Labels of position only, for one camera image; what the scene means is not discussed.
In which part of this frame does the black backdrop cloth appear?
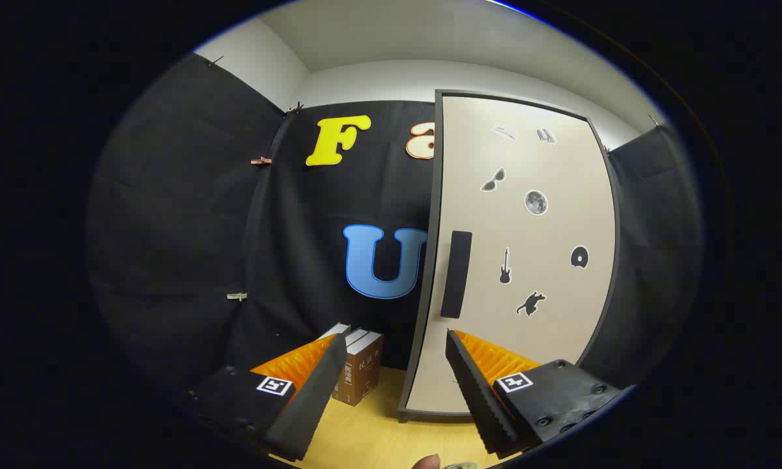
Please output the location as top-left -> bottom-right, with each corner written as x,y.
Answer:
86,52 -> 703,391

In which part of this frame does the black door handle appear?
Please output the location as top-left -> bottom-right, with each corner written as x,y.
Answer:
440,230 -> 473,319

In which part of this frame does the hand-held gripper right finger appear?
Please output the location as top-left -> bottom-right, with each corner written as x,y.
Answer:
444,329 -> 626,457

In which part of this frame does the beige cabinet door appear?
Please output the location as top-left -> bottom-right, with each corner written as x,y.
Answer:
405,96 -> 616,412

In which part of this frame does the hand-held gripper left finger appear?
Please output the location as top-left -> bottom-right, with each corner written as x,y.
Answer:
188,332 -> 348,462

